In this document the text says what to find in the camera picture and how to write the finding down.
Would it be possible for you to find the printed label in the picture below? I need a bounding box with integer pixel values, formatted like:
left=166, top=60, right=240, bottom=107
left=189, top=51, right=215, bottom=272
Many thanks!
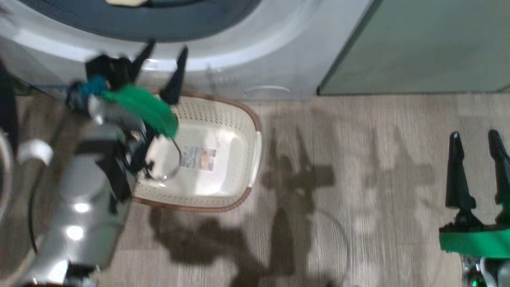
left=181, top=145, right=217, bottom=172

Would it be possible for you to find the round white filter hatch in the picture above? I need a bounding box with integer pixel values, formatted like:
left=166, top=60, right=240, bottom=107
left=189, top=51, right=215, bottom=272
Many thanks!
left=241, top=85, right=292, bottom=100

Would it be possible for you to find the large pale green cabinet panel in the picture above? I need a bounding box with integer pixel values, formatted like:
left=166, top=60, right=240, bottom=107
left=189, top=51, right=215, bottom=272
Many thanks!
left=318, top=0, right=510, bottom=95

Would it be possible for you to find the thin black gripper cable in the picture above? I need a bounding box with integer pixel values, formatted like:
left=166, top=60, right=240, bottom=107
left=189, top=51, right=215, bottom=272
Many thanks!
left=122, top=130, right=183, bottom=183

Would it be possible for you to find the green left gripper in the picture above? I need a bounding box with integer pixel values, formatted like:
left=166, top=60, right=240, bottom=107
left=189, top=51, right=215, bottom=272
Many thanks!
left=87, top=39, right=189, bottom=182

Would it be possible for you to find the laundry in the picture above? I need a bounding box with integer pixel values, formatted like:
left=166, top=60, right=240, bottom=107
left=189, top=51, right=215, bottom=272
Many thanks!
left=104, top=0, right=150, bottom=8

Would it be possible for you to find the blue cable connector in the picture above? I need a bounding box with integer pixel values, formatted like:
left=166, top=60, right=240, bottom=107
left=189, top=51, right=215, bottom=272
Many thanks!
left=76, top=75, right=107, bottom=97

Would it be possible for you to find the dark washing machine door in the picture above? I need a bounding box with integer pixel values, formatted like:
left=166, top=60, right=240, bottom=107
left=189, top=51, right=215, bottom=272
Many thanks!
left=0, top=60, right=19, bottom=224

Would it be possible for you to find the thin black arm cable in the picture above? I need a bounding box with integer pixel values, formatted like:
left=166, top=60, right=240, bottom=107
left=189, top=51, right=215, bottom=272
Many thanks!
left=27, top=173, right=42, bottom=256

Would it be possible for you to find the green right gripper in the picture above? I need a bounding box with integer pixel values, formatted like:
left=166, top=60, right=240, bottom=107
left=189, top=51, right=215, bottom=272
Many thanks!
left=438, top=129, right=510, bottom=287

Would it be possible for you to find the cream perforated basket brown rim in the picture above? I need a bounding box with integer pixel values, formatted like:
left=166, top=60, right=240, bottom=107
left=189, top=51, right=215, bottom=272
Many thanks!
left=131, top=91, right=263, bottom=212

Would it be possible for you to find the white front-load washing machine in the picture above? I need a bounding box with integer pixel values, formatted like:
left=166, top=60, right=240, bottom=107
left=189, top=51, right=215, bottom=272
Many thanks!
left=0, top=0, right=375, bottom=101

